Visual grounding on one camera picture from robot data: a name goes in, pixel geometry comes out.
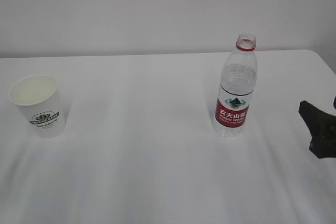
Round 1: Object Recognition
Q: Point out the white paper cup green logo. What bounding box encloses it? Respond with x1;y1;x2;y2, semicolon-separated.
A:
8;74;66;138

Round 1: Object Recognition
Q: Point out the clear water bottle red label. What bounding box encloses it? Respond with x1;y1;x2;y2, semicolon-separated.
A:
213;33;258;137

